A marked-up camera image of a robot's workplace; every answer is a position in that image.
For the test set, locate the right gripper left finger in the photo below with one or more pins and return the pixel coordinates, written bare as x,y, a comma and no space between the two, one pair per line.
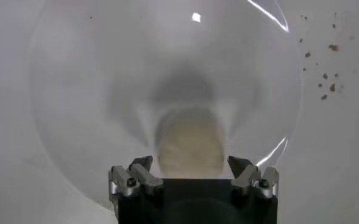
136,179

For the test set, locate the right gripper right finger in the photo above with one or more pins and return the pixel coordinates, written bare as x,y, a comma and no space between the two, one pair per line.
252,179

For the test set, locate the white steamed baozi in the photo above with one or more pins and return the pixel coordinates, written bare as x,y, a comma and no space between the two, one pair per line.
191,146

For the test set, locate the white round plate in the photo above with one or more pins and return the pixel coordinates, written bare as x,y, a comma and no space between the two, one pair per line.
90,76

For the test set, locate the scattered dark crumbs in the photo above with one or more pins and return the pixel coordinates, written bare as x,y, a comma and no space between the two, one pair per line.
333,47

